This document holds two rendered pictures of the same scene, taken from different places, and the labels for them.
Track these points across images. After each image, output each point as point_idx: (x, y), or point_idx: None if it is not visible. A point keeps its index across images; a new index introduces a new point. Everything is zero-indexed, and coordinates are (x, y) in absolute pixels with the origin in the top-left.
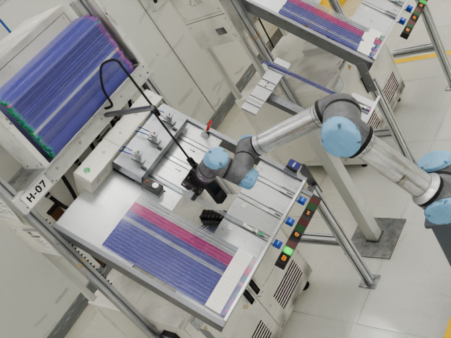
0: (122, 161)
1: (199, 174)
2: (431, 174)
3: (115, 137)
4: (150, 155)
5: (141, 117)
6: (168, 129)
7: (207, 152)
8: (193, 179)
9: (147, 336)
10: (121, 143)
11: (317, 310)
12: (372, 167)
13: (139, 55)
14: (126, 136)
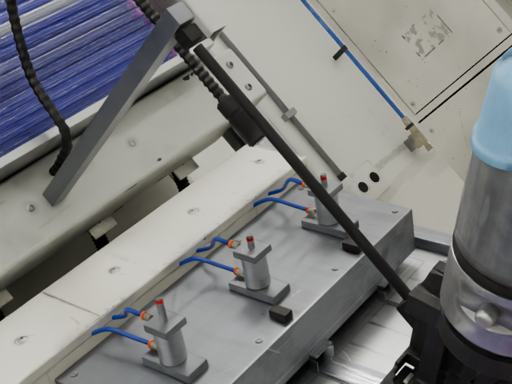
0: (100, 379)
1: (465, 296)
2: None
3: (91, 285)
4: (235, 344)
5: (214, 216)
6: (324, 249)
7: (494, 68)
8: (440, 381)
9: None
10: (110, 302)
11: None
12: None
13: (206, 8)
14: (136, 279)
